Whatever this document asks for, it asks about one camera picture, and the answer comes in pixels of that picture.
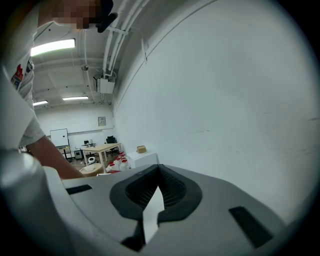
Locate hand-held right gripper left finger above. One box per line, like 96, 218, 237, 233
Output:
42, 164, 160, 256

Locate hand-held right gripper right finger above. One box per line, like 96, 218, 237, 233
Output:
139, 164, 286, 256

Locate person's left forearm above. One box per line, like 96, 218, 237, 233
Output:
26, 134, 87, 180

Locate round beige tissue box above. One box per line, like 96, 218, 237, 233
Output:
78, 163, 104, 177

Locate light wooden table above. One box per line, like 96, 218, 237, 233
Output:
80, 142, 123, 166

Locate black office chair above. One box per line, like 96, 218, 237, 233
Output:
105, 135, 118, 154

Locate white cabinet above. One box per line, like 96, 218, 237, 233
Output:
126, 149, 160, 169

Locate whiteboard on stand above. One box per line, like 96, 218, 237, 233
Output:
49, 128, 70, 148

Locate white ceiling junction box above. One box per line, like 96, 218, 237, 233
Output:
94, 76, 116, 95

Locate person's white printed shirt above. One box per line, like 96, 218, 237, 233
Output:
0, 0, 55, 151

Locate white ceiling pipes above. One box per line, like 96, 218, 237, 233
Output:
102, 0, 151, 77

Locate person's head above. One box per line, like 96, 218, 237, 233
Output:
51, 0, 115, 30

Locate black head camera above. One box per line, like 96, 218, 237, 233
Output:
96, 11, 119, 34

